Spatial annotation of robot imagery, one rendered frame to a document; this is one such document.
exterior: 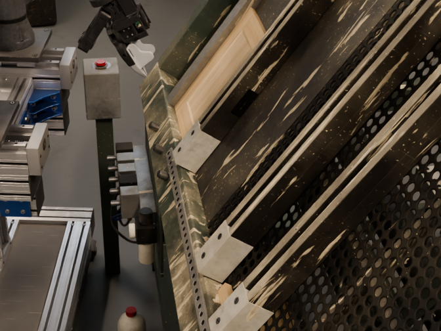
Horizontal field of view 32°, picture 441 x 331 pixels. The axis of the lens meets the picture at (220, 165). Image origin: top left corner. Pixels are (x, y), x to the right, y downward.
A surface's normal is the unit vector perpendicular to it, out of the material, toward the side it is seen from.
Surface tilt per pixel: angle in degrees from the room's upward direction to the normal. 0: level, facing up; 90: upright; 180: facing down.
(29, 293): 0
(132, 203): 90
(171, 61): 90
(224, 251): 90
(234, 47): 55
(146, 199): 0
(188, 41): 90
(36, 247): 0
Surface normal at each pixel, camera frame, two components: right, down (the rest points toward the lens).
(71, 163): 0.04, -0.83
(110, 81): 0.17, 0.56
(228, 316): -0.79, -0.42
